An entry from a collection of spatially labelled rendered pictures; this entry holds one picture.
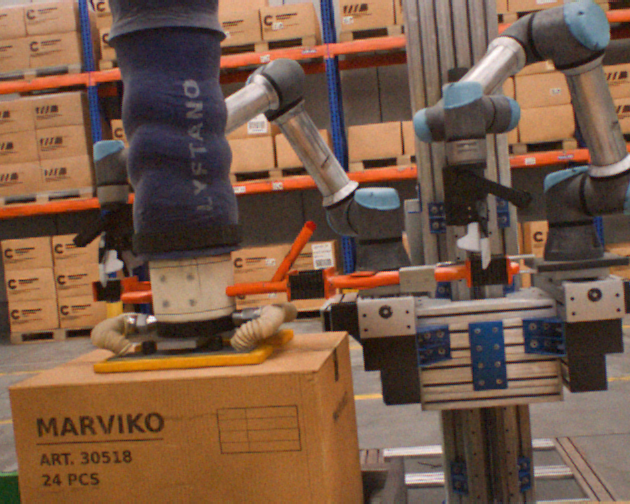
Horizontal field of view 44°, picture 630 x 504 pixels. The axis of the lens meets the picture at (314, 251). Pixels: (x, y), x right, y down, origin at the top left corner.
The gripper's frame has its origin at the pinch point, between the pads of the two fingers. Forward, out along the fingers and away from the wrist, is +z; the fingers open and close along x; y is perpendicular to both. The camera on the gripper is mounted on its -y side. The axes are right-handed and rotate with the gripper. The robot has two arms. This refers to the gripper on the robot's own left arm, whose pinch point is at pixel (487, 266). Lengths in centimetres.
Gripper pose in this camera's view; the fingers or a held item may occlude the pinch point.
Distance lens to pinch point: 154.9
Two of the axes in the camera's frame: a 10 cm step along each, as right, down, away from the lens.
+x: -2.0, 0.7, -9.8
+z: 0.9, 9.9, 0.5
